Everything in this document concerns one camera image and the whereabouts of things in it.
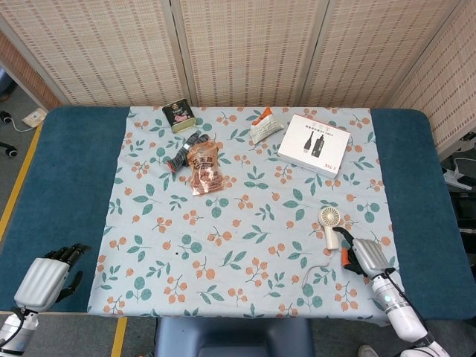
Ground grey rolled socks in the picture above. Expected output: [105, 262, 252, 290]
[167, 132, 210, 173]

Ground white handheld fan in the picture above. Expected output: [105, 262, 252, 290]
[317, 206, 343, 251]

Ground orange snack bag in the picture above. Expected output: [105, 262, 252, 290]
[185, 138, 227, 198]

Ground dark green tin can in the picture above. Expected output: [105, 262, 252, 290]
[161, 97, 197, 134]

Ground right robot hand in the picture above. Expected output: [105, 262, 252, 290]
[332, 227, 396, 279]

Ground white floor socket box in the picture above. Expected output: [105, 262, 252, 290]
[22, 108, 48, 126]

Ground white cable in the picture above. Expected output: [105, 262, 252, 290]
[4, 118, 41, 132]

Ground white product box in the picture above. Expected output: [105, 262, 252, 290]
[277, 113, 352, 179]

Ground floral tablecloth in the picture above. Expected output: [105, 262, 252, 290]
[86, 105, 409, 327]

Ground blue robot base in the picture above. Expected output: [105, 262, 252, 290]
[154, 317, 314, 357]

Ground white power strip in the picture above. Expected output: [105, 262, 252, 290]
[441, 166, 476, 191]

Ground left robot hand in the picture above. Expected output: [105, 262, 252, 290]
[13, 243, 93, 312]

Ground woven folding screen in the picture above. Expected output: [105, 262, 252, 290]
[0, 0, 476, 161]

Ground white orange snack packet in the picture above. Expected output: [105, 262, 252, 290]
[248, 106, 285, 144]

